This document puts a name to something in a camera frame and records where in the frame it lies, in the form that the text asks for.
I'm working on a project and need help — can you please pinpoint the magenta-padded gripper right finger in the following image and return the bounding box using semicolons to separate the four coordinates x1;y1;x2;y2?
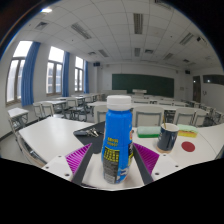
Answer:
132;142;183;186

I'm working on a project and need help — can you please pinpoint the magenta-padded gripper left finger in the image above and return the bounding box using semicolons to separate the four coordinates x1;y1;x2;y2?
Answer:
41;143;103;187

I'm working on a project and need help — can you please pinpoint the blue white-capped drink bottle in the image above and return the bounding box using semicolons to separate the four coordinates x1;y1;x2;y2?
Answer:
100;94;135;185

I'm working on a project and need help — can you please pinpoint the black flat pad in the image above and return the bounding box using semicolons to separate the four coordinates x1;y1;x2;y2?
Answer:
72;120;107;155

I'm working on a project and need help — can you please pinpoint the bunch of keys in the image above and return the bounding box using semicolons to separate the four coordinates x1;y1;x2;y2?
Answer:
73;127;104;138

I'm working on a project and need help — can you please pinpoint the dark blue mug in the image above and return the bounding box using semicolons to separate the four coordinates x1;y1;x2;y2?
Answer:
155;122;180;154

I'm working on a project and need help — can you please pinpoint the group of classroom chairs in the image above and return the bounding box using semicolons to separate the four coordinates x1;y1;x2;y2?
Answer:
7;94;224;129

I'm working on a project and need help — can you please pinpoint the flat round red coaster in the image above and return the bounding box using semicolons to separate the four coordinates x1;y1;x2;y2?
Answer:
180;141;197;153

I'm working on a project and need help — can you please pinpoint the group of classroom desks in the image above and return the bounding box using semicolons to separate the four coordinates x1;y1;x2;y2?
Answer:
7;92;224;134

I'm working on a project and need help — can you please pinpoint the green chalkboard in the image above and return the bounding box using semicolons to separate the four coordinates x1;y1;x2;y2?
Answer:
111;73;175;99

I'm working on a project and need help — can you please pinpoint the dark door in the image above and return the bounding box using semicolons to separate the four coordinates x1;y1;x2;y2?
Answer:
192;75;202;104

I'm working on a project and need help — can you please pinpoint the large blue curtain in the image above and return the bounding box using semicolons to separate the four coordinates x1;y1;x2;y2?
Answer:
20;41;42;107

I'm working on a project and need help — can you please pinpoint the large classroom window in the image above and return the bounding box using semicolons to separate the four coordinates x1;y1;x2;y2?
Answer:
5;40;34;105

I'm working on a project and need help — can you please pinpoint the group of ceiling lights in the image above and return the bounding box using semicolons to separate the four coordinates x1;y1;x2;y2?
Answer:
39;6;214;64

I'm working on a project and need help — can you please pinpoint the dark high wall window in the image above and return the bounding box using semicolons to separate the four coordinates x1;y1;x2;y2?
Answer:
202;74;224;86

